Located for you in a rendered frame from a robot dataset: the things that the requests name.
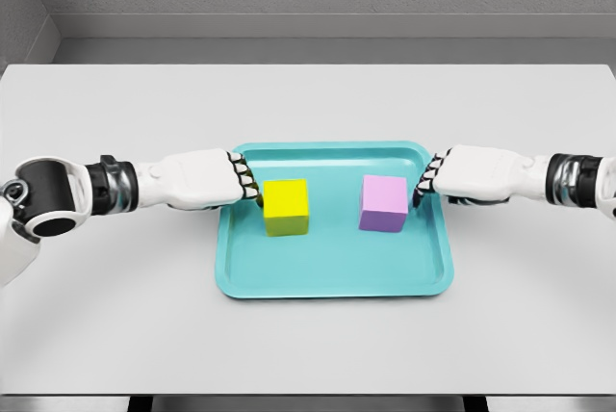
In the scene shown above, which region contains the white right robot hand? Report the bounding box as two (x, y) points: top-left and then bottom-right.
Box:
(412, 143), (517, 206)

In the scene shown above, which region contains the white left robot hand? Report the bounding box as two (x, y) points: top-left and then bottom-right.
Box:
(163, 147), (266, 212)

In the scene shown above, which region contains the yellow cube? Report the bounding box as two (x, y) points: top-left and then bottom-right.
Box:
(262, 178), (310, 239)

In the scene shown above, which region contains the pink cube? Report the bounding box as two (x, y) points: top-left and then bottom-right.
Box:
(358, 174), (409, 234)

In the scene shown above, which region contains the teal tray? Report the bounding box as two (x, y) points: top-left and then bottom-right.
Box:
(213, 142), (456, 299)

